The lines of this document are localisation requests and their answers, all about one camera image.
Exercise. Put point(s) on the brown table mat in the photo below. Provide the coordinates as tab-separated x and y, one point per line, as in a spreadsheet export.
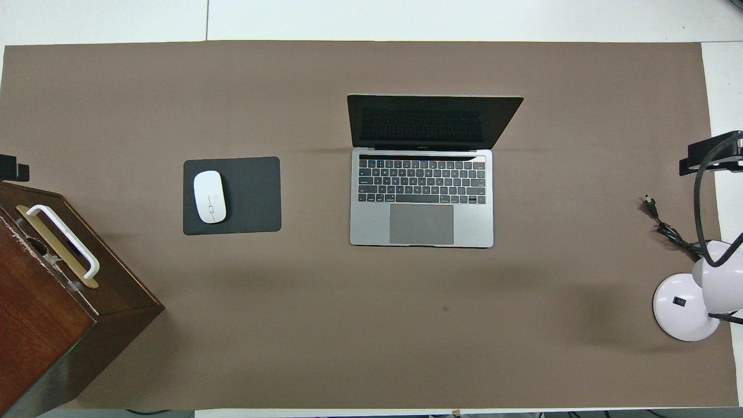
348	325

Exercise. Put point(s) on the dark brown wooden box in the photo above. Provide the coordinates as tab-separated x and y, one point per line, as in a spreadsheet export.
40	325

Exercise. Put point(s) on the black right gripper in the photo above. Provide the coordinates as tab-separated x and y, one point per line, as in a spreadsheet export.
737	152

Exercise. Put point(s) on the grey aluminium laptop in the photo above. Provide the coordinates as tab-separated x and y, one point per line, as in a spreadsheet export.
429	223

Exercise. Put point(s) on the white computer mouse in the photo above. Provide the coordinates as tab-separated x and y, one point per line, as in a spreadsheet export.
209	196

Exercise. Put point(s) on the black mouse pad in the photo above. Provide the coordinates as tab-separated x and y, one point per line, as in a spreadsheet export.
252	194

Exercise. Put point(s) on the white desk lamp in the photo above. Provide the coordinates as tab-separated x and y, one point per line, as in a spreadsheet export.
679	307

